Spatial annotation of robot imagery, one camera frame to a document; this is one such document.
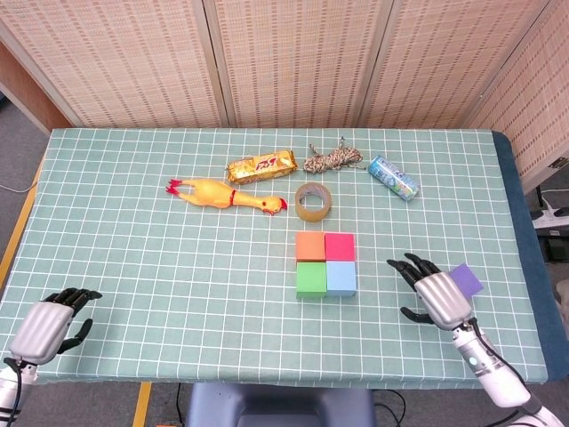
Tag green foam block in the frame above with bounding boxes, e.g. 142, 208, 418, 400
296, 261, 329, 300

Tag green checked tablecloth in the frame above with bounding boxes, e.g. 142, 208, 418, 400
0, 127, 550, 392

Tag clear packing tape roll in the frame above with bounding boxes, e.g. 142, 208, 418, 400
295, 181, 333, 222

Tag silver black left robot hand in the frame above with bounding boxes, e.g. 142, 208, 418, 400
8, 287, 102, 366

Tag yellow floor tape strip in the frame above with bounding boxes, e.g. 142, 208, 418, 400
132, 381, 153, 427
0, 159, 45, 290

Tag woven folding screen panel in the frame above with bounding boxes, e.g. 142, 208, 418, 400
0, 0, 230, 130
202, 0, 395, 130
357, 0, 557, 130
464, 0, 569, 195

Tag black floor device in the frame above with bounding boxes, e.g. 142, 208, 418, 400
535, 229, 569, 266

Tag purple foam block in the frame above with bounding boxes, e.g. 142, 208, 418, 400
448, 262, 485, 298

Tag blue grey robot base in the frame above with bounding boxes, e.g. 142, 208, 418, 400
184, 382, 377, 427

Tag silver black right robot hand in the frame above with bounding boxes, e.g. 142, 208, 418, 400
386, 252, 475, 331

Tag braided rope bundle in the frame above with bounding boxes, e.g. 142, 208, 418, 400
302, 136, 365, 173

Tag light blue foam block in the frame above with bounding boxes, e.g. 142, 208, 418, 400
325, 261, 359, 298

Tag orange foam block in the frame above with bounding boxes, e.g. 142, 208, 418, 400
295, 230, 328, 263

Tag brown wooden cabinet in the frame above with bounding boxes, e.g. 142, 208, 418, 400
0, 42, 72, 134

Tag pink red foam block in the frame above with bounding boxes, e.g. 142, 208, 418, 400
324, 232, 357, 262

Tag gold snack package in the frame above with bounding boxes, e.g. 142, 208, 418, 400
226, 149, 298, 186

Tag yellow rubber chicken toy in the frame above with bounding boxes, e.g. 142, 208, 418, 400
166, 177, 289, 217

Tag light blue drink can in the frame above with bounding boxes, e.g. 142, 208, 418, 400
367, 154, 421, 202

